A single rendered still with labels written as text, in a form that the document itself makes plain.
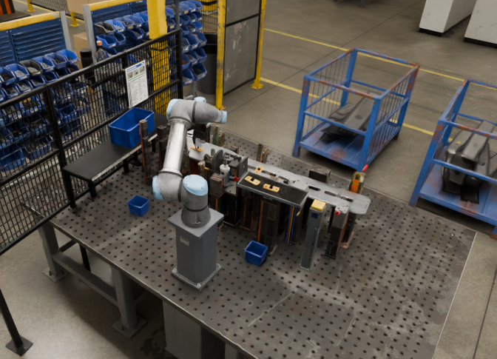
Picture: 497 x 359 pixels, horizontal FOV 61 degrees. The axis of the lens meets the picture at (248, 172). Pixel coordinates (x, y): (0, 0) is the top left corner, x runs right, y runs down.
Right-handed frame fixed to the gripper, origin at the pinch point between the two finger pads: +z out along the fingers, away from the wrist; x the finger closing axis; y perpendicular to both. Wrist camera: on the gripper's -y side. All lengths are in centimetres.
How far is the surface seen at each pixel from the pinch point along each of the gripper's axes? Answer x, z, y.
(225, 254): -49, 32, 51
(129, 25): 113, -25, -146
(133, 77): 7, -32, -55
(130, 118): -3, -6, -52
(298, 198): -34, -15, 84
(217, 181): -32.9, -5.1, 35.1
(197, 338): -84, 66, 55
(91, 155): -45, 1, -50
